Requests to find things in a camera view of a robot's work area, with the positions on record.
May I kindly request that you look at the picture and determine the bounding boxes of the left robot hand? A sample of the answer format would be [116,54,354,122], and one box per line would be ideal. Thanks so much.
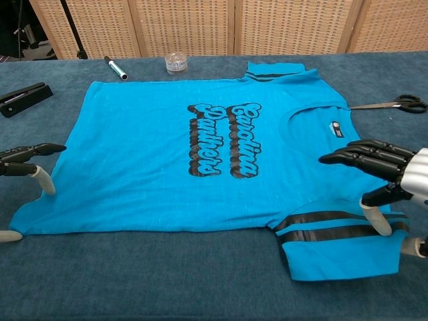
[0,142,68,243]

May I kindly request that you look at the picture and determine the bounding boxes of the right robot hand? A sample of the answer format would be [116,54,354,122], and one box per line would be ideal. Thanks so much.
[318,139,428,258]

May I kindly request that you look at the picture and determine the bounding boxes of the blue printed T-shirt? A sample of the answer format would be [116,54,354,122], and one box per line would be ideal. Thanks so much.
[9,60,411,282]

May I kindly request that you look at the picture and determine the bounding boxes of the black stapler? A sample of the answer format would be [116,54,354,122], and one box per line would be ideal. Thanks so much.
[0,82,54,118]

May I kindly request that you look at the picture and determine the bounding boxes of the black tripod stand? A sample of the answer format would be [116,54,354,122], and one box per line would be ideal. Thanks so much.
[60,0,88,60]

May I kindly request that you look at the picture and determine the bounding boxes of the clear round clip container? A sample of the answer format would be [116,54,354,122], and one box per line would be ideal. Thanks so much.
[164,52,189,75]

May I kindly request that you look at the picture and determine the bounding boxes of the dark blue table mat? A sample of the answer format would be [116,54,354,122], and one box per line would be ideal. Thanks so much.
[0,50,428,321]

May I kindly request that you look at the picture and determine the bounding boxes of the wicker folding screen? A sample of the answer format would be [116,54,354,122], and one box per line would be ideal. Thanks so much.
[28,0,428,60]

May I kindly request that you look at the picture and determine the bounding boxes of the black handled scissors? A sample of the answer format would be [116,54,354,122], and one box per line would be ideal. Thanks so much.
[347,94,428,114]

